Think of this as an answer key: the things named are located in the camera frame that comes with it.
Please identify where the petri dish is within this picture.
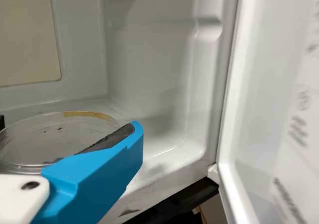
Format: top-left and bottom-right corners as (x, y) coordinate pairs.
(0, 110), (121, 173)

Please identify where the white incubator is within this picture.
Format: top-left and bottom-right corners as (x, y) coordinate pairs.
(0, 0), (241, 209)

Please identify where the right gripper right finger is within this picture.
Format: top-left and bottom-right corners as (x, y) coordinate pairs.
(29, 120), (145, 224)

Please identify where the incubator door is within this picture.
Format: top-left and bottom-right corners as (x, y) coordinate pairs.
(216, 0), (319, 224)

